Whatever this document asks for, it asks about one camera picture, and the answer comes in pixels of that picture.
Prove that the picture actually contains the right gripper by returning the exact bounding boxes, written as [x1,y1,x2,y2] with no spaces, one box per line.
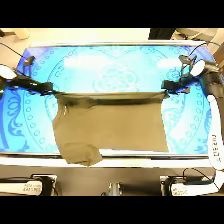
[161,79,183,95]

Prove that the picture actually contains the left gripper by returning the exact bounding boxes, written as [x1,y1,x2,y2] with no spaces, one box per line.
[38,81,55,96]

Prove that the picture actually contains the olive green T-shirt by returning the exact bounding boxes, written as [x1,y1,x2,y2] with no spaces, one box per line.
[51,90,170,167]

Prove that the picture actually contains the person's legs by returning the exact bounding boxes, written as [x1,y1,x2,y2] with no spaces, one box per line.
[148,27,177,41]

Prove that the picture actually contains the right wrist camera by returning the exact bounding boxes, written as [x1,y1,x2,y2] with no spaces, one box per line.
[178,54,198,80]

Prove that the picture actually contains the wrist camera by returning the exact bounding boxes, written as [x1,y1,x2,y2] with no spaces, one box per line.
[22,55,36,77]
[178,54,198,80]

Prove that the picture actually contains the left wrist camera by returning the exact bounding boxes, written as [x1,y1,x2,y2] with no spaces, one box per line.
[22,55,36,77]

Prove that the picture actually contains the black cable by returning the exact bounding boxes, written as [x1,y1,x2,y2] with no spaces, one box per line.
[181,167,214,184]
[0,41,28,63]

